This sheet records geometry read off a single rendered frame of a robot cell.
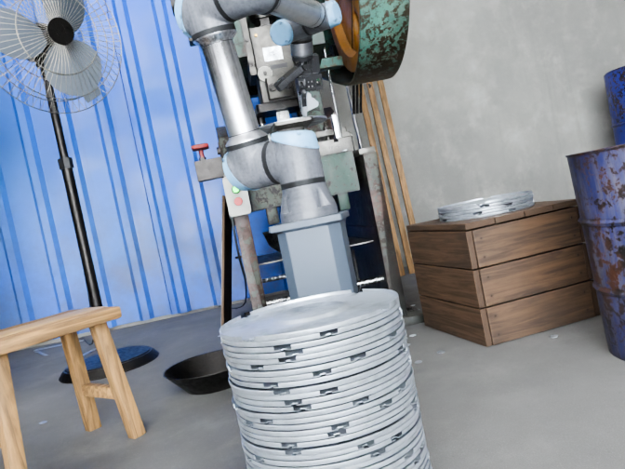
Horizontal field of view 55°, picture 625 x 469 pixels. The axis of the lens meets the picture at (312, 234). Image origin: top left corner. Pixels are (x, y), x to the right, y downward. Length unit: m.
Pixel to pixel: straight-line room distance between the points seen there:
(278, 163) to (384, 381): 0.79
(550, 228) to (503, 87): 2.19
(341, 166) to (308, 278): 0.74
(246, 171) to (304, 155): 0.17
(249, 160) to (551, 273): 0.91
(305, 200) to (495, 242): 0.56
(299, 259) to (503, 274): 0.60
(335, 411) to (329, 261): 0.65
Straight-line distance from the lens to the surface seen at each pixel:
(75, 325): 1.51
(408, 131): 3.67
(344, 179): 2.14
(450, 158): 3.74
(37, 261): 3.63
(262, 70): 2.31
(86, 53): 2.59
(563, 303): 1.86
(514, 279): 1.77
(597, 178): 1.43
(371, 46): 2.24
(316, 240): 1.47
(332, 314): 0.91
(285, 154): 1.50
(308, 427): 0.86
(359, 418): 0.89
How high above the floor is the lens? 0.49
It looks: 3 degrees down
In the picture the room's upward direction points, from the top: 11 degrees counter-clockwise
